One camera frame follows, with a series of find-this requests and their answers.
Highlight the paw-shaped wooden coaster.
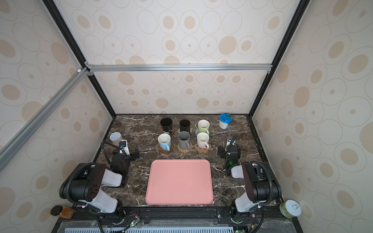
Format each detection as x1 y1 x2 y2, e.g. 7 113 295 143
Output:
194 143 211 154

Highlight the white mug blue handle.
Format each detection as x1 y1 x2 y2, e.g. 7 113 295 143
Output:
158 133 172 150

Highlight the white mug pink handle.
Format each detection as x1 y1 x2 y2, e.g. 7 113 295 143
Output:
197 132 210 150

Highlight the green mug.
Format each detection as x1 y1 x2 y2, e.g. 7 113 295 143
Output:
197 119 210 135

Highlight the black mug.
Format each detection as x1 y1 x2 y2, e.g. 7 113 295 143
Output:
160 117 173 135
179 119 191 134

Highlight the rattan coaster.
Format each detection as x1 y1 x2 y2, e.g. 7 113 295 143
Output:
177 144 193 153

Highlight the grey mug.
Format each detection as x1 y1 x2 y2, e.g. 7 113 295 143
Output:
178 131 191 151

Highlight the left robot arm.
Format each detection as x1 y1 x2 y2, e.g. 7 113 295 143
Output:
59 149 139 216

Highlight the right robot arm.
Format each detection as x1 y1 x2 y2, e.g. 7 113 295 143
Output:
217 145 282 217

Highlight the white cup blue lid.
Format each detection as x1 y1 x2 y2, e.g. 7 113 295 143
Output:
219 113 232 130

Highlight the pink tray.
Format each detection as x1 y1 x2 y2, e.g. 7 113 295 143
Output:
145 159 214 205

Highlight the brown jar black lid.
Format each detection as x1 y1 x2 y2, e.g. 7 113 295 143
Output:
50 205 76 219

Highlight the green can white lid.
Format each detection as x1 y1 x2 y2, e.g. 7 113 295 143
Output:
279 200 302 218

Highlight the horizontal aluminium bar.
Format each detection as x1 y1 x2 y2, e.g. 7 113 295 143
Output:
88 64 272 72

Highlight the diagonal aluminium bar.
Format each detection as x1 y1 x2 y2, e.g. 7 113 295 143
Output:
1 67 88 170

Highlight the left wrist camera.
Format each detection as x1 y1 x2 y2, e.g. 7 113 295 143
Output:
119 139 130 156

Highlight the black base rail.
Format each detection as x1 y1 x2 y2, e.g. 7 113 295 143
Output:
52 206 303 233

